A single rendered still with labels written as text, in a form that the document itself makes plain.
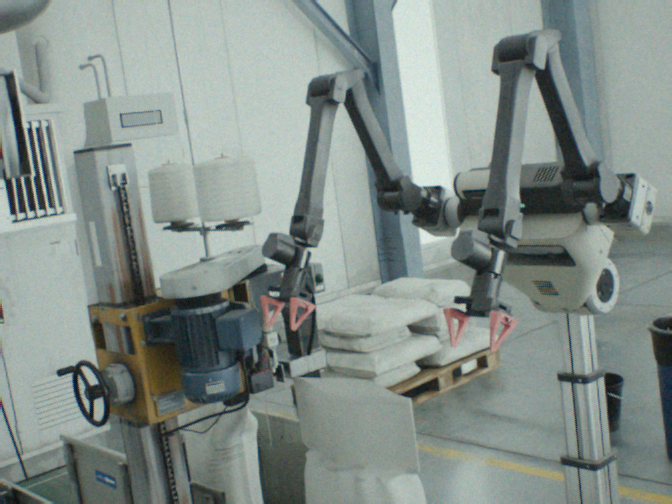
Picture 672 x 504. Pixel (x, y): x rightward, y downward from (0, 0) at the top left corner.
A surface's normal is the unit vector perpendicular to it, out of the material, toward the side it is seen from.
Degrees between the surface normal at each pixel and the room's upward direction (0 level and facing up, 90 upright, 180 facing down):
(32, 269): 90
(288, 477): 90
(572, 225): 40
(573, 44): 90
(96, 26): 90
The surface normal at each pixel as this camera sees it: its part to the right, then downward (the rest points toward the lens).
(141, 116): 0.68, 0.01
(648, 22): -0.72, 0.19
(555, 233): -0.57, -0.63
